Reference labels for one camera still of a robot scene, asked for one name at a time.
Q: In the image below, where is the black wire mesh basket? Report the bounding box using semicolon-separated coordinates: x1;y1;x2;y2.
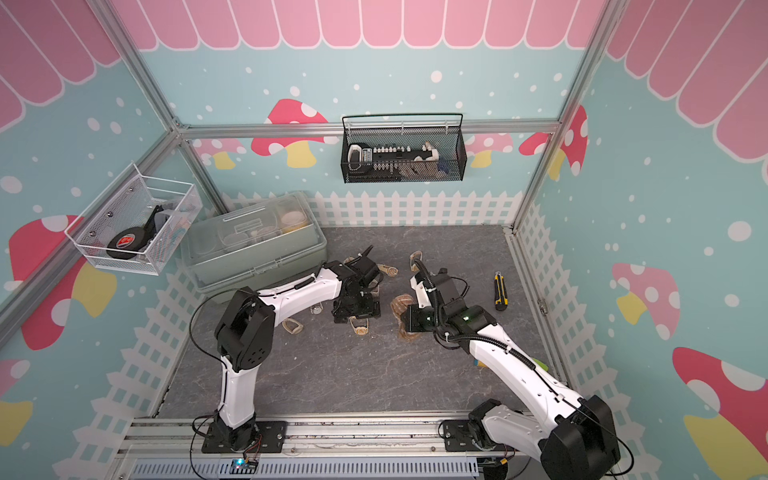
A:
340;113;467;183

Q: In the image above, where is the yellow black utility knife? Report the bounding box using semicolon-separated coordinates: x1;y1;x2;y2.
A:
494;271;509;311

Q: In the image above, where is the cream square dial watch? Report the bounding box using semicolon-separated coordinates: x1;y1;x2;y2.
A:
409;250;423;272

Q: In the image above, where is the black tape roll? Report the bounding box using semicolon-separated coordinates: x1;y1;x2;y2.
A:
106;227;149;260

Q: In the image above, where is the green lit circuit board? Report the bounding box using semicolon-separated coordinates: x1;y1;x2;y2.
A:
229;458;259;476

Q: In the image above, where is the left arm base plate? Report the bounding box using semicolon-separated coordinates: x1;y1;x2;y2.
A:
201;418;288;454

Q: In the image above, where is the green yellow toy paddle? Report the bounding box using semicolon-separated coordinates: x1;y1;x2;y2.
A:
532;358;549;372

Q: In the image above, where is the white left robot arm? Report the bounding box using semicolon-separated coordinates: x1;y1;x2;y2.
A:
214;252;384;430

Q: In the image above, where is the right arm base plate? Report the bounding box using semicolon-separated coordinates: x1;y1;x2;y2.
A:
438;419;509;452

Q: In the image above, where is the clear acrylic wall bin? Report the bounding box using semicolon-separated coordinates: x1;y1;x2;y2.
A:
64;164;202;276

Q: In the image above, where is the translucent green storage box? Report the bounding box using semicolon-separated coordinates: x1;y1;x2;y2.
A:
181;192;328;295

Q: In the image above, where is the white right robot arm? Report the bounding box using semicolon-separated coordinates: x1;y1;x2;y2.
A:
403;261;621;479

